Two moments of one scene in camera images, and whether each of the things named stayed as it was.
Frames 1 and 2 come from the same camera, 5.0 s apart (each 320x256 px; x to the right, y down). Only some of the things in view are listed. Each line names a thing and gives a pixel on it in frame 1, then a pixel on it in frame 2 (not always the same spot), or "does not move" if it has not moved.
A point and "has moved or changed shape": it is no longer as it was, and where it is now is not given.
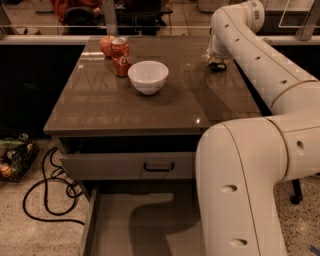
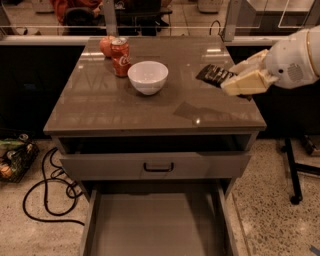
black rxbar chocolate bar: x=217 y=67 has moved or changed shape
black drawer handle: x=158 y=169 does not move
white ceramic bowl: x=148 y=77 does not move
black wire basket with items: x=15 y=155 does not move
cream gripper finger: x=211 y=59 -> x=253 y=64
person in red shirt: x=60 y=7 does not move
